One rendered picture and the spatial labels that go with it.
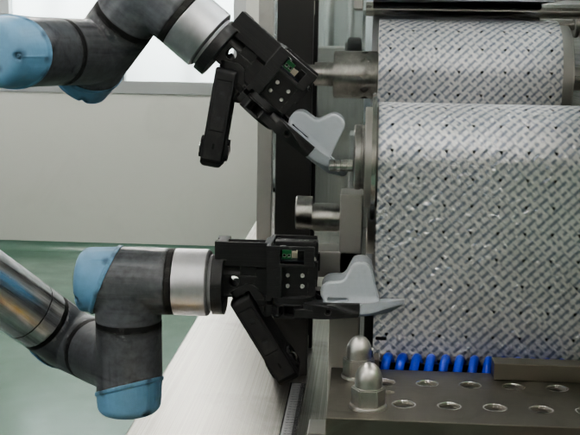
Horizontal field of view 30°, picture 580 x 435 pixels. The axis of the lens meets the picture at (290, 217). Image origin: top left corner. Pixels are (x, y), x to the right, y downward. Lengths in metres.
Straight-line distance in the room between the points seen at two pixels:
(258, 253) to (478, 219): 0.24
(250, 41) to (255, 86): 0.05
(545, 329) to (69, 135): 5.95
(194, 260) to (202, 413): 0.30
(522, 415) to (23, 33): 0.63
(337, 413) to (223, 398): 0.46
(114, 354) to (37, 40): 0.35
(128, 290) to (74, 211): 5.88
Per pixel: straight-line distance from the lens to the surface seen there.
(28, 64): 1.16
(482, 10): 1.58
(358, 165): 1.21
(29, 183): 7.13
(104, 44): 1.25
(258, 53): 1.23
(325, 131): 1.23
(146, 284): 1.20
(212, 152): 1.23
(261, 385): 1.54
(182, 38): 1.22
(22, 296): 1.27
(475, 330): 1.22
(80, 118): 6.99
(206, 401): 1.48
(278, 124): 1.21
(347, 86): 1.46
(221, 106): 1.23
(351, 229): 1.27
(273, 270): 1.17
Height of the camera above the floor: 1.38
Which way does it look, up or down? 9 degrees down
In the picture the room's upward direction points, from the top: 1 degrees clockwise
